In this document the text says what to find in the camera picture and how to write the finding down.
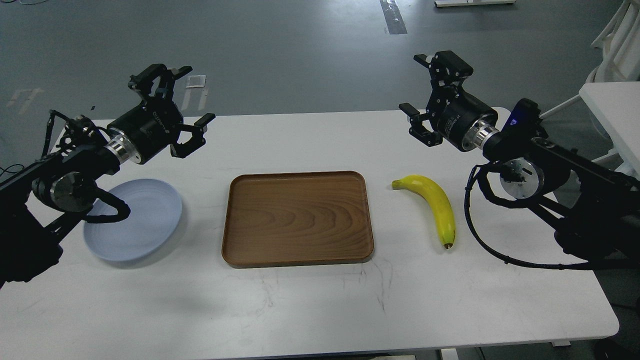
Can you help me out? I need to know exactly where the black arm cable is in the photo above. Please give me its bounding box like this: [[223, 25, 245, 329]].
[[463, 164, 601, 271], [82, 187, 132, 224]]

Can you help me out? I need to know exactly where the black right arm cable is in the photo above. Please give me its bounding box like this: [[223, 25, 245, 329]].
[[463, 164, 601, 271]]

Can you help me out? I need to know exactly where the brown wooden tray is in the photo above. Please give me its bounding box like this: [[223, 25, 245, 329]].
[[221, 170, 375, 268]]

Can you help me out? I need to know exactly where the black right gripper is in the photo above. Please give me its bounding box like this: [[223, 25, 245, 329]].
[[398, 50, 498, 152]]

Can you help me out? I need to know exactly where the light blue plate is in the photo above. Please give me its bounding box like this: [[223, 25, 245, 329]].
[[83, 178, 183, 262]]

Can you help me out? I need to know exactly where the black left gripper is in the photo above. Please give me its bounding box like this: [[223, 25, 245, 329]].
[[107, 64, 217, 165]]

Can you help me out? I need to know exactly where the yellow banana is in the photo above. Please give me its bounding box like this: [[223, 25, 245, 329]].
[[391, 174, 457, 249]]

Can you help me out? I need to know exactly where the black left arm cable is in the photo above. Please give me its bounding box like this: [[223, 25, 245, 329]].
[[82, 187, 132, 224]]

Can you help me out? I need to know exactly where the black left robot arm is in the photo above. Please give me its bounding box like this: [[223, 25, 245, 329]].
[[0, 63, 215, 284]]

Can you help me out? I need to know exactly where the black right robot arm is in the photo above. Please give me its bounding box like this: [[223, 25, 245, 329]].
[[398, 50, 639, 271]]

